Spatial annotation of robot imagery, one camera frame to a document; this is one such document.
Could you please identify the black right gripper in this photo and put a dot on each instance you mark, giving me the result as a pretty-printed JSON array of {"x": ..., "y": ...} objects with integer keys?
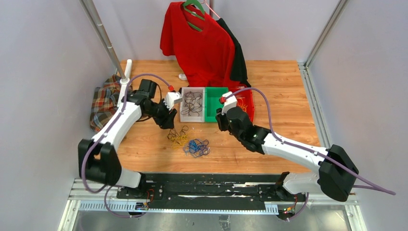
[{"x": 220, "y": 118}]

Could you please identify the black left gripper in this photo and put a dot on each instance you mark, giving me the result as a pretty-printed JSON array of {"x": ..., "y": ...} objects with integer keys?
[{"x": 167, "y": 121}]

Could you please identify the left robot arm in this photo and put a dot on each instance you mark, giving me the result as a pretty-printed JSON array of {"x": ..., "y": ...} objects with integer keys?
[{"x": 98, "y": 159}]

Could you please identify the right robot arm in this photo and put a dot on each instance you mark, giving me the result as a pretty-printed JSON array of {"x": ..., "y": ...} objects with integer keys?
[{"x": 332, "y": 172}]

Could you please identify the green plastic bin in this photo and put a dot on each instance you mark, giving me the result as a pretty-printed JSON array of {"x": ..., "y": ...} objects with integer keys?
[{"x": 212, "y": 103}]

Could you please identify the red plastic bin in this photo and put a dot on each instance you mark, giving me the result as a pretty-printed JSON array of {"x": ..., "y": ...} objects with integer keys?
[{"x": 245, "y": 102}]

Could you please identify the white plastic bin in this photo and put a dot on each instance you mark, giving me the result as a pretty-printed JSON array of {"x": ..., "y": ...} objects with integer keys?
[{"x": 192, "y": 105}]

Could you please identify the black t-shirt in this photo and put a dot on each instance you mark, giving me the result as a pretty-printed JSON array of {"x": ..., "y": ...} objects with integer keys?
[{"x": 238, "y": 70}]

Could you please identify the plaid cloth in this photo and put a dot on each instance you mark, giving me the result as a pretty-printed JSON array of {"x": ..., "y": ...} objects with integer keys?
[{"x": 104, "y": 103}]

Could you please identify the red t-shirt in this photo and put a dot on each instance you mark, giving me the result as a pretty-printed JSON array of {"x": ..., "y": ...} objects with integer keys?
[{"x": 205, "y": 57}]

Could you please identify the green clothes hanger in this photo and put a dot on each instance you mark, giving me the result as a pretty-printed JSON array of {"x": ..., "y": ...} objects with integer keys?
[{"x": 197, "y": 13}]

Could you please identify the pink clothes hanger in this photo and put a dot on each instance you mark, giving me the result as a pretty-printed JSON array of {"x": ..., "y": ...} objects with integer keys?
[{"x": 210, "y": 5}]

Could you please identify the white stand with pole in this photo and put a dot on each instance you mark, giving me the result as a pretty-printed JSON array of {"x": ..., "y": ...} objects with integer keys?
[{"x": 93, "y": 15}]

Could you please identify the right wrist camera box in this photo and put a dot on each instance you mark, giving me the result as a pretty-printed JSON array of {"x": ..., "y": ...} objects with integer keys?
[{"x": 228, "y": 101}]

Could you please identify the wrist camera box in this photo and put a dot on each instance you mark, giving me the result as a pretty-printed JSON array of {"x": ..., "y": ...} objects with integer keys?
[
  {"x": 228, "y": 101},
  {"x": 171, "y": 99}
]

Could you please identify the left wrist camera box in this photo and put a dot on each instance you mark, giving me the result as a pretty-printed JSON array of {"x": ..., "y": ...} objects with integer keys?
[{"x": 171, "y": 99}]

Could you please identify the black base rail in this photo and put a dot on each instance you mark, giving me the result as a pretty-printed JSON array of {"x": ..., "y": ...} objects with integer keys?
[{"x": 212, "y": 192}]

